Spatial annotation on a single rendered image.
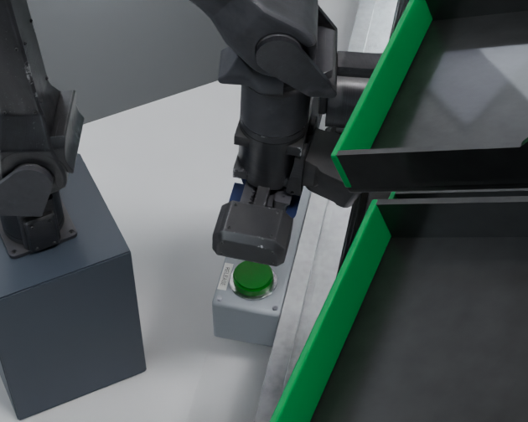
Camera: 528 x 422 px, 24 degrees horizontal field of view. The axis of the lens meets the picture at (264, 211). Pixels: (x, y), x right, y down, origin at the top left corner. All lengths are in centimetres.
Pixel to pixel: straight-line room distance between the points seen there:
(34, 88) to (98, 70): 186
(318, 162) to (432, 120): 45
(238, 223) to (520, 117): 48
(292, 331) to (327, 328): 69
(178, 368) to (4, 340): 21
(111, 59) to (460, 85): 232
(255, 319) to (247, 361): 9
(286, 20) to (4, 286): 38
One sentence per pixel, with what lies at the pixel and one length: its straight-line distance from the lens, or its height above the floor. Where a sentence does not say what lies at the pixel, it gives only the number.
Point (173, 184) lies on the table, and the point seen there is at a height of 86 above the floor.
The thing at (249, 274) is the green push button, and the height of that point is 97.
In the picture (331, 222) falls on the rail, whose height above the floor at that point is 96.
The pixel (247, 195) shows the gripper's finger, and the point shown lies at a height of 115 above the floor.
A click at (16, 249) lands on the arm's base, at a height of 106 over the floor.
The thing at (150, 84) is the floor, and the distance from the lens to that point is 281.
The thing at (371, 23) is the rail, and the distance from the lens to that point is 151.
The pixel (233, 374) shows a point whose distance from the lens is 128.
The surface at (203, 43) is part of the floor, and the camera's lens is 291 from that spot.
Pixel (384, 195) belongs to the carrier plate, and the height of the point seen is 97.
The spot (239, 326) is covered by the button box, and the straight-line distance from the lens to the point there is 123.
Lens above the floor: 193
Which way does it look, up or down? 50 degrees down
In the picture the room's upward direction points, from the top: straight up
